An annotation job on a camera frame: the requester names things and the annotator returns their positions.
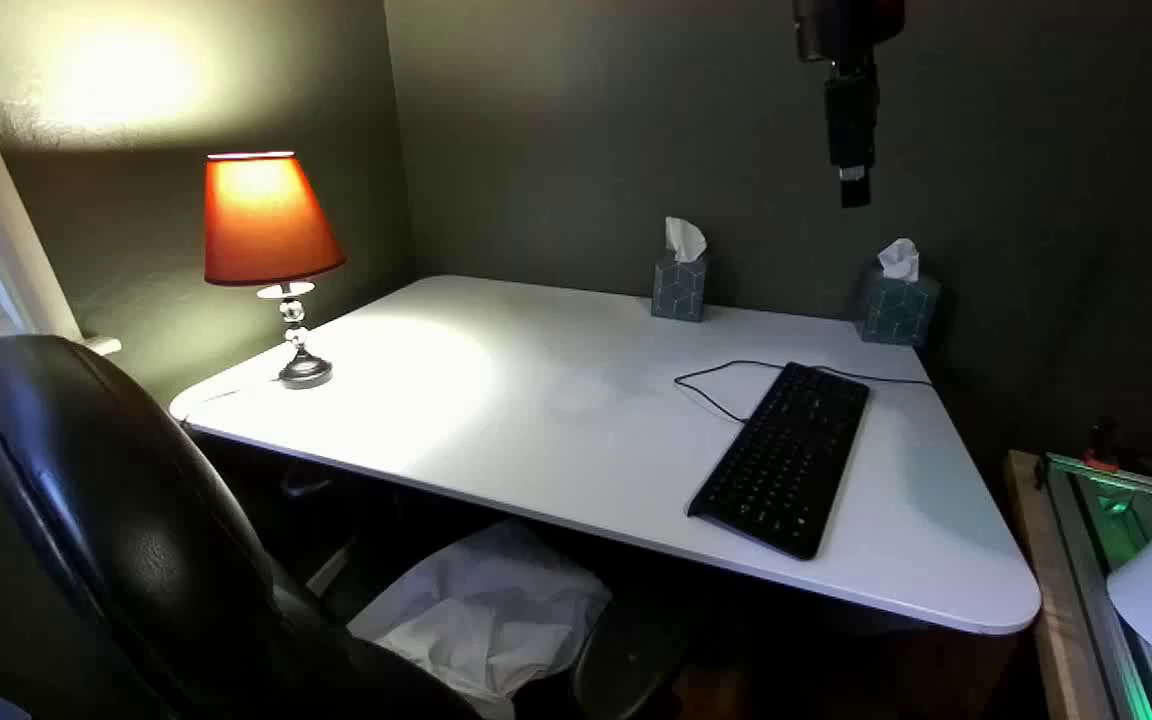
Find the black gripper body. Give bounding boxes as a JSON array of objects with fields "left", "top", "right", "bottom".
[{"left": 822, "top": 57, "right": 884, "bottom": 181}]

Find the black computer keyboard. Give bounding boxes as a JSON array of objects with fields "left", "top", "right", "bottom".
[{"left": 683, "top": 362, "right": 875, "bottom": 566}]

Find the blue patterned tissue box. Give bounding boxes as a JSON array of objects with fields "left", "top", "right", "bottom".
[{"left": 851, "top": 235, "right": 943, "bottom": 348}]

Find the grey tissue box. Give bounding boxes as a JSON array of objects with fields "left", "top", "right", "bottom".
[{"left": 650, "top": 211, "right": 717, "bottom": 325}]

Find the orange shade table lamp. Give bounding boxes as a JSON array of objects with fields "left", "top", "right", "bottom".
[{"left": 201, "top": 147, "right": 348, "bottom": 394}]

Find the black leather office chair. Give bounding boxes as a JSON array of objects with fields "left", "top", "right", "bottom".
[{"left": 0, "top": 334, "right": 695, "bottom": 720}]

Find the black keyboard cable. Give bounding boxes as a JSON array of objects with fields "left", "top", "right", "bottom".
[{"left": 674, "top": 354, "right": 937, "bottom": 428}]

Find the wooden stand with metal rail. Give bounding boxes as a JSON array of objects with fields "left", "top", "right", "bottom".
[{"left": 1004, "top": 446, "right": 1152, "bottom": 720}]

